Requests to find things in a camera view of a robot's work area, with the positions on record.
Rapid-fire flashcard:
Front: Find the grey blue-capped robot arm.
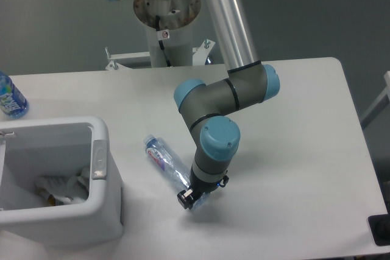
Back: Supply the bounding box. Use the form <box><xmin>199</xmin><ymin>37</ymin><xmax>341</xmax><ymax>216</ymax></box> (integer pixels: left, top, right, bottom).
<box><xmin>133</xmin><ymin>0</ymin><xmax>280</xmax><ymax>209</ymax></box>

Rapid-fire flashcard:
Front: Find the white frame at right edge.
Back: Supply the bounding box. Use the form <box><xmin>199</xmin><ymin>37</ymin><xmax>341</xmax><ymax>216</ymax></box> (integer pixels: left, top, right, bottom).
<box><xmin>360</xmin><ymin>71</ymin><xmax>389</xmax><ymax>129</ymax></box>

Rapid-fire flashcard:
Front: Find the white plastic trash can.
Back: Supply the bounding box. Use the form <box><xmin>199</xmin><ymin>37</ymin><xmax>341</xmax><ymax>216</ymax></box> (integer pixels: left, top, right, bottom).
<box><xmin>1</xmin><ymin>116</ymin><xmax>124</xmax><ymax>245</ymax></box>

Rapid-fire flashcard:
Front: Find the white paper wrapper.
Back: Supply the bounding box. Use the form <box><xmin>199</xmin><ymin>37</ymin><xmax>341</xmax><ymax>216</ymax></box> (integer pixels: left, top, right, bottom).
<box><xmin>76</xmin><ymin>167</ymin><xmax>90</xmax><ymax>189</ymax></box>

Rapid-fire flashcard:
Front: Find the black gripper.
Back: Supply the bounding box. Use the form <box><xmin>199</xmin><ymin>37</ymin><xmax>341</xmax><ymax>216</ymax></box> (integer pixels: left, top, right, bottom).
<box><xmin>177</xmin><ymin>170</ymin><xmax>229</xmax><ymax>209</ymax></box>

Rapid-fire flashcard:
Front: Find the white pedestal base frame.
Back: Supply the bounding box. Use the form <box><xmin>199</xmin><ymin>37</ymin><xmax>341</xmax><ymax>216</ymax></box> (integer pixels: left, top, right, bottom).
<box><xmin>104</xmin><ymin>38</ymin><xmax>226</xmax><ymax>71</ymax></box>

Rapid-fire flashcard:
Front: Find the trash inside the can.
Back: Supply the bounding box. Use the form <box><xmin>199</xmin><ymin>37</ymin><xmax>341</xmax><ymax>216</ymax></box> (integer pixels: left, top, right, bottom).
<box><xmin>35</xmin><ymin>172</ymin><xmax>90</xmax><ymax>206</ymax></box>

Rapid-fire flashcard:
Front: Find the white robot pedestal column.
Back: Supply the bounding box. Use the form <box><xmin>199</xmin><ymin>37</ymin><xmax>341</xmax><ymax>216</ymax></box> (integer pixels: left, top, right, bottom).
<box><xmin>133</xmin><ymin>0</ymin><xmax>201</xmax><ymax>68</ymax></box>

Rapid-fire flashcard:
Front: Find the crushed clear plastic bottle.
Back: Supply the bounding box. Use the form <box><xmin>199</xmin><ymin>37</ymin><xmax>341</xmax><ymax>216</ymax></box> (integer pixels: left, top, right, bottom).
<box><xmin>143</xmin><ymin>135</ymin><xmax>210</xmax><ymax>209</ymax></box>

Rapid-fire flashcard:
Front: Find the black cable on pedestal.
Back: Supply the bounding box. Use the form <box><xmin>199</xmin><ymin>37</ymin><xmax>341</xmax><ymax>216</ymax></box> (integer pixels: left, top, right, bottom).
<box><xmin>154</xmin><ymin>15</ymin><xmax>172</xmax><ymax>68</ymax></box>

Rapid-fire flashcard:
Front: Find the blue labelled water bottle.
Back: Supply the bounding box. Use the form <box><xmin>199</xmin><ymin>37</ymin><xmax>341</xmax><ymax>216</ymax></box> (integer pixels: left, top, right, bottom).
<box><xmin>1</xmin><ymin>72</ymin><xmax>29</xmax><ymax>119</ymax></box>

